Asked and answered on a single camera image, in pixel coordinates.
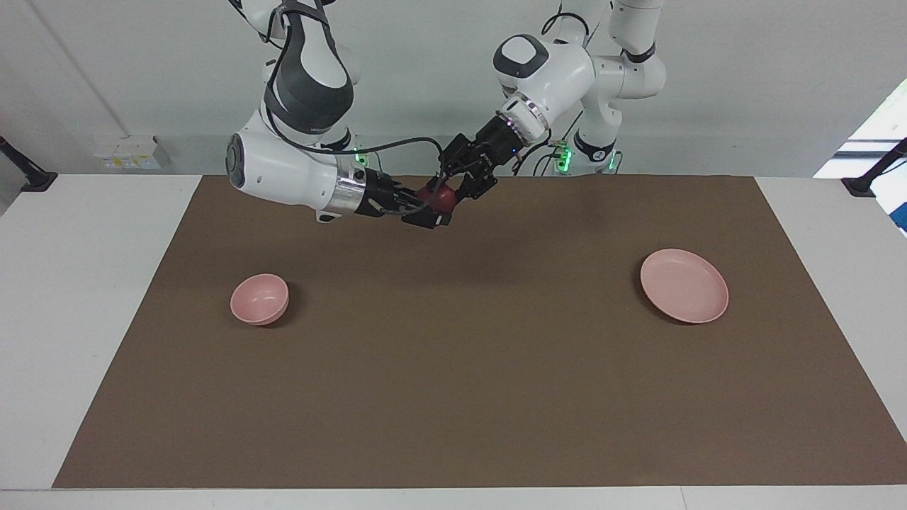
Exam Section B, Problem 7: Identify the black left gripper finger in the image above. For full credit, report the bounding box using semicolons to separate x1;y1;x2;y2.
441;135;472;188
456;161;499;203

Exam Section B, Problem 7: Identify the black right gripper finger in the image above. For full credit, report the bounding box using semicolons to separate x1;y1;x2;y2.
393;181;446;206
400;205;454;229

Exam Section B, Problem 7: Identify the dark red apple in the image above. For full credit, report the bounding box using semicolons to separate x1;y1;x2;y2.
415;181;458;213

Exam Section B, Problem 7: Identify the pink bowl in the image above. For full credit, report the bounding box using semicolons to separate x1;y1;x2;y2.
230;273;291;327

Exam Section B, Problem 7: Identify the pink plate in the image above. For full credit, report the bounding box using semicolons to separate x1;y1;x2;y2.
640;248;730;325

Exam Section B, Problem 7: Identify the brown table mat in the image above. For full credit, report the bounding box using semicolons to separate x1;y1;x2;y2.
52;175;907;489

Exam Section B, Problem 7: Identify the black clamp stand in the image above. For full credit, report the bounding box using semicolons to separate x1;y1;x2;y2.
842;138;907;198
0;135;58;193

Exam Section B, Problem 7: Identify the bright window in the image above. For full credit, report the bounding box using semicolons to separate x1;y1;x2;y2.
813;76;907;179

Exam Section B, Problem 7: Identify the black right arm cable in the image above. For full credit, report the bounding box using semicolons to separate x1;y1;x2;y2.
264;0;449;213

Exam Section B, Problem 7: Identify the white wall socket box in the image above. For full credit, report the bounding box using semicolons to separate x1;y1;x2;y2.
94;136;171;171

